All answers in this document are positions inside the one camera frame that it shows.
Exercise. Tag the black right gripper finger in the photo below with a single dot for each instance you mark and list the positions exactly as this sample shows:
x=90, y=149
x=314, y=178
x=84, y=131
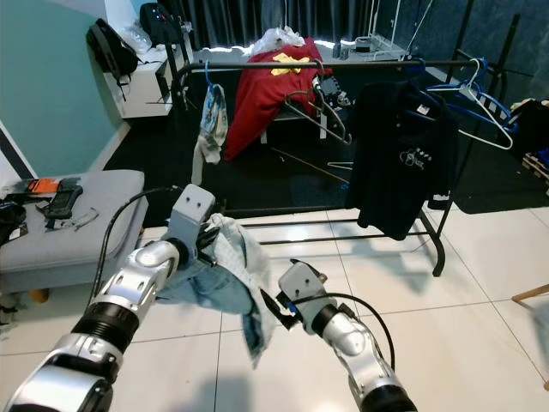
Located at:
x=280, y=309

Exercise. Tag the light blue denim shorts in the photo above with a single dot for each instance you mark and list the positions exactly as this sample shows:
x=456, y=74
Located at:
x=236, y=257

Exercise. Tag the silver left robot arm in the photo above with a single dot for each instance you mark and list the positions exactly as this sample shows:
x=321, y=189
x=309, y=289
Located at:
x=137, y=283

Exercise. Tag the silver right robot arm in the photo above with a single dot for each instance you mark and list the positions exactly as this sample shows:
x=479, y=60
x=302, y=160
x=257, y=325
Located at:
x=352, y=339

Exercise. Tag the blue plastic hanger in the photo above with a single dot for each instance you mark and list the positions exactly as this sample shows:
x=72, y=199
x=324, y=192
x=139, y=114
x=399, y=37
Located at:
x=206, y=79
x=499, y=107

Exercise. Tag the white plastic hanger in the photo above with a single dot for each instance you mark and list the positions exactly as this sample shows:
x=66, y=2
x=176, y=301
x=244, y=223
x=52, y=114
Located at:
x=473, y=79

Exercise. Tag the grey shorts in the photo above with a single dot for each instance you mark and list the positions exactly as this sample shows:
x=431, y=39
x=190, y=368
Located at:
x=210, y=120

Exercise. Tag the black handheld controller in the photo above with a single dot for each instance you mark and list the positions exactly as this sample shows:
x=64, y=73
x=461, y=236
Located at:
x=64, y=204

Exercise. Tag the red cloth with yellow star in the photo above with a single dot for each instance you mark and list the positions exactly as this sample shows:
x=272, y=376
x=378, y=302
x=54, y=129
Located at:
x=266, y=99

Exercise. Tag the white cabinet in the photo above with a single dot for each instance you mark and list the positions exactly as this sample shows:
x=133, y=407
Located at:
x=146, y=86

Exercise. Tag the orange black device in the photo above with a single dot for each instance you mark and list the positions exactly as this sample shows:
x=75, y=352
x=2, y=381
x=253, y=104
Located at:
x=45, y=185

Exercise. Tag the black polo shirt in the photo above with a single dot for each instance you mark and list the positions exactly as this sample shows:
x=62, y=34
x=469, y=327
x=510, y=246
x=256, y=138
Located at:
x=395, y=163

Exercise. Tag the white plastic bag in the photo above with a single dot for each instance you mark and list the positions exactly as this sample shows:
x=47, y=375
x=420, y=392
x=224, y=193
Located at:
x=279, y=39

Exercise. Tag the black backpack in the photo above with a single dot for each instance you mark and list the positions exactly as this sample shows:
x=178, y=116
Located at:
x=111, y=47

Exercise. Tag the black bag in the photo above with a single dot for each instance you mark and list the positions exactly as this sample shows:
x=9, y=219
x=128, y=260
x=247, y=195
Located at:
x=161, y=24

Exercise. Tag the black metal clothes rack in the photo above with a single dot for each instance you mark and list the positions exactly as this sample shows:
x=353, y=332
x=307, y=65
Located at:
x=360, y=63

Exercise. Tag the black curtain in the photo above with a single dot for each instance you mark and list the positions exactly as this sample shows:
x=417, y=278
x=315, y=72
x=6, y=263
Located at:
x=266, y=13

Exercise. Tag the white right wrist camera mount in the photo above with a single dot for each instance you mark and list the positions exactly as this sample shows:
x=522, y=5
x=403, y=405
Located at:
x=304, y=279

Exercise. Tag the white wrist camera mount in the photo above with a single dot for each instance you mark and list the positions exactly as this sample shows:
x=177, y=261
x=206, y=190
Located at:
x=304, y=279
x=193, y=206

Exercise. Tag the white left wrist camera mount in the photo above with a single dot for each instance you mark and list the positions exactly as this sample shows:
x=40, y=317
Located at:
x=193, y=206

